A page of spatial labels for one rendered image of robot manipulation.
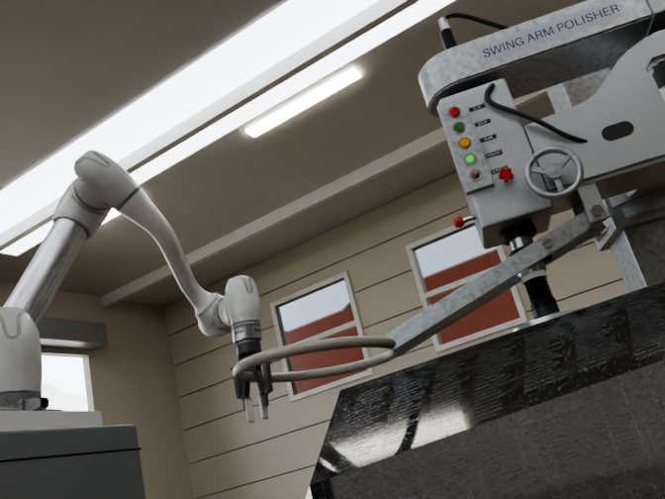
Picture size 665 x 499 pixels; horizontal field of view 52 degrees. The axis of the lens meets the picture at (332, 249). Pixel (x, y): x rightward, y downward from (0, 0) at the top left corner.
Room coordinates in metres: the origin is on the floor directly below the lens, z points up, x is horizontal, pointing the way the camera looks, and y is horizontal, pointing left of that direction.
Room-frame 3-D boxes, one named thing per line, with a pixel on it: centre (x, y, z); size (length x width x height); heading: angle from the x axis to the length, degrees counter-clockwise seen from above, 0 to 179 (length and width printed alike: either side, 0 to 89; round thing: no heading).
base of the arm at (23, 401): (1.51, 0.80, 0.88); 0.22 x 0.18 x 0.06; 66
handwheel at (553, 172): (1.69, -0.62, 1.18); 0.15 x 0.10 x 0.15; 81
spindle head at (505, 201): (1.81, -0.60, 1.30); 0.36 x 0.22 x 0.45; 81
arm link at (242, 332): (2.02, 0.32, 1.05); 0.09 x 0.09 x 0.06
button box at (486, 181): (1.73, -0.43, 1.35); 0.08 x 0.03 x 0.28; 81
